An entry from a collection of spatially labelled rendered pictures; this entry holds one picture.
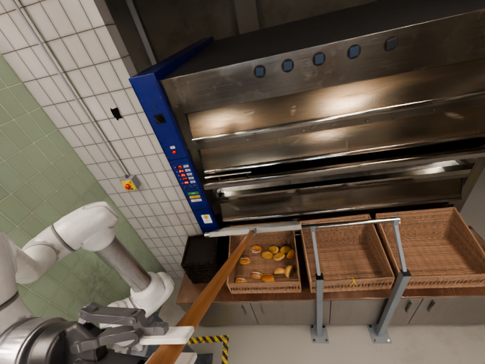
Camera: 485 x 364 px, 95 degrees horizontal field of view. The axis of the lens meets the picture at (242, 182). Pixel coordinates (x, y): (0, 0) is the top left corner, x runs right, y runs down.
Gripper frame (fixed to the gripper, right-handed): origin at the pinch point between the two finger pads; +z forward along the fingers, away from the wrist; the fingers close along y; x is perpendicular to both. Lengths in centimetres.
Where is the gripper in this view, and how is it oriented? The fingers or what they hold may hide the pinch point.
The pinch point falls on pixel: (169, 348)
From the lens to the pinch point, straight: 41.3
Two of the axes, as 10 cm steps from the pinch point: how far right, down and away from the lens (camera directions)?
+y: 1.2, 9.9, -0.6
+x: -1.6, -0.4, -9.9
